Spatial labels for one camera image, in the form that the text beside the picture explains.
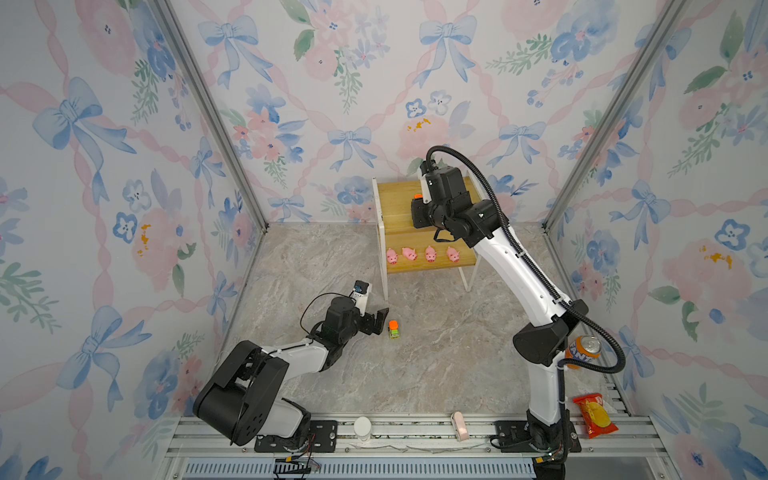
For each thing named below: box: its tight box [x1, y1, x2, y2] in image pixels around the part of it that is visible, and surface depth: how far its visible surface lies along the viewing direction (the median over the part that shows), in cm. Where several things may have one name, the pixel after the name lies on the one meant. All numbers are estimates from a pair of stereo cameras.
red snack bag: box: [572, 393, 619, 439], surface depth 77 cm
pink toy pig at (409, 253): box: [402, 247, 418, 261], surface depth 90 cm
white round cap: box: [354, 416, 372, 442], surface depth 70 cm
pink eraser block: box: [454, 411, 469, 441], surface depth 75 cm
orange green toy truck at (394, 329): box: [387, 320, 401, 340], surface depth 92 cm
